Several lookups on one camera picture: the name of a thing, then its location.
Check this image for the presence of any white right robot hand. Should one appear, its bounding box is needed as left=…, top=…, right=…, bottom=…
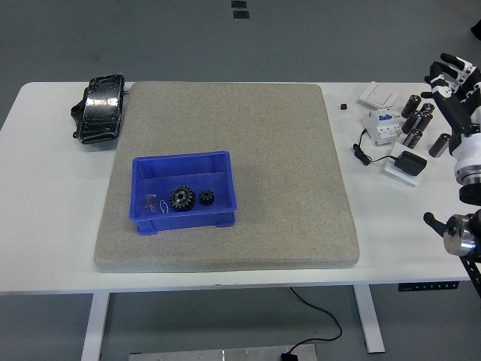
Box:
left=424, top=52, right=481, bottom=173

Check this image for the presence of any large black gear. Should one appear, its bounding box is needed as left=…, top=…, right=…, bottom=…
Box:
left=168, top=186, right=196, bottom=212

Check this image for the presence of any black power adapter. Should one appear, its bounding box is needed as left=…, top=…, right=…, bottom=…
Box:
left=392, top=150, right=428, bottom=177

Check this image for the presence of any white circuit breaker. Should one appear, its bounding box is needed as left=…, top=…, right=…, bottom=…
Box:
left=362, top=105, right=405, bottom=146

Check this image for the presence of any white socket panel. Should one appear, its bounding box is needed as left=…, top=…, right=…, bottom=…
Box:
left=383, top=142, right=422, bottom=188

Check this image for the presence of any black table control panel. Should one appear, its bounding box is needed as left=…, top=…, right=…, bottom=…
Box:
left=398, top=281, right=461, bottom=293

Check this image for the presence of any grey-brown mat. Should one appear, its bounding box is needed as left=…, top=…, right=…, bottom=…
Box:
left=92, top=81, right=361, bottom=272

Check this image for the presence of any white table leg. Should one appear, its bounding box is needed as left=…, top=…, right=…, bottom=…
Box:
left=80, top=292, right=110, bottom=361
left=352, top=285, right=386, bottom=353

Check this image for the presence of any blue plastic bin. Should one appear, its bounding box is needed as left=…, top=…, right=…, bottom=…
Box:
left=131, top=149, right=238, bottom=235

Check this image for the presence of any grey metal floor plate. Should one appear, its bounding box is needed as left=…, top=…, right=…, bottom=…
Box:
left=129, top=344, right=318, bottom=361

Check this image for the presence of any black shiny wrapped bundle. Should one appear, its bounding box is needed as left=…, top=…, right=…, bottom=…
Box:
left=70, top=73, right=127, bottom=146

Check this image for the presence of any white wall switch plate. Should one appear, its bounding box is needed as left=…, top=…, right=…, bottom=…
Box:
left=358, top=80, right=400, bottom=108

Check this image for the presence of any black adapter cord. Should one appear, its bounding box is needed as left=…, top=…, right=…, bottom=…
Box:
left=352, top=129, right=395, bottom=166

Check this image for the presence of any black floor cable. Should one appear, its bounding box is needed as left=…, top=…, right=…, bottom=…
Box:
left=289, top=287, right=343, bottom=354

